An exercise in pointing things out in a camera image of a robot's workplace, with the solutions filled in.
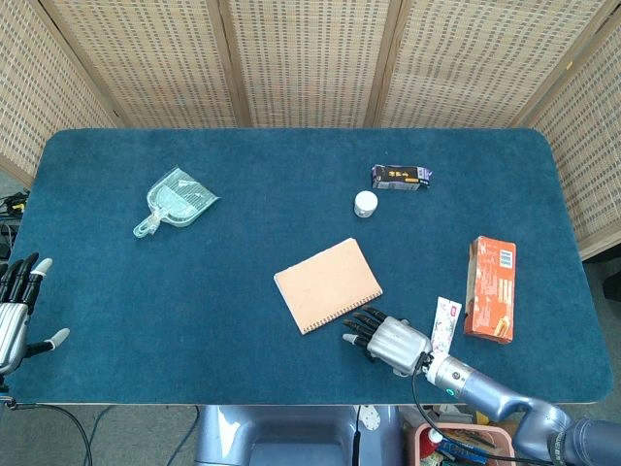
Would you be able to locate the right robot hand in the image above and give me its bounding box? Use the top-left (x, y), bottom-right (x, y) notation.
top-left (342, 306), bottom-right (435, 378)

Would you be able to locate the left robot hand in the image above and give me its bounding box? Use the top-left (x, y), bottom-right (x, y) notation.
top-left (0, 252), bottom-right (71, 376)

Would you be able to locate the small white tube package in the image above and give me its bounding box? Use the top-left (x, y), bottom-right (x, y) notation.
top-left (430, 296), bottom-right (463, 357)

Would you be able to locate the yellow spiral notebook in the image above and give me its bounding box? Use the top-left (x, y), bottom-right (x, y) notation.
top-left (273, 237), bottom-right (383, 336)

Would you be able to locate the orange cardboard box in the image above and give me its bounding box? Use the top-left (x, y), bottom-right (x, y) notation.
top-left (463, 235), bottom-right (518, 346)

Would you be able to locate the pink storage basket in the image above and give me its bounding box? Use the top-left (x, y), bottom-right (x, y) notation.
top-left (407, 421), bottom-right (516, 466)

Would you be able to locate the small white jar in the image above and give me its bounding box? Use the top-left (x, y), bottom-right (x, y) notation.
top-left (353, 190), bottom-right (378, 218)

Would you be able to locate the blue table mat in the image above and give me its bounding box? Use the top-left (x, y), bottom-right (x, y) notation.
top-left (6, 127), bottom-right (615, 406)

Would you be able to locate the black purple box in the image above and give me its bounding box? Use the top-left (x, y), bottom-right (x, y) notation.
top-left (371, 164), bottom-right (433, 191)

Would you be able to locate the clear plastic dustpan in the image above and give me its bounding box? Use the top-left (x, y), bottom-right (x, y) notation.
top-left (133, 166), bottom-right (221, 239)

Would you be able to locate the woven folding screen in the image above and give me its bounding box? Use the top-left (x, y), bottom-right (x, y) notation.
top-left (0, 0), bottom-right (621, 261)

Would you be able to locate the black cable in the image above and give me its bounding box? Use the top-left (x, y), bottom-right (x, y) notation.
top-left (411, 356), bottom-right (533, 462)

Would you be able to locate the grey floor cable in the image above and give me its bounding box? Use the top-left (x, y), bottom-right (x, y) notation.
top-left (0, 401), bottom-right (94, 466)

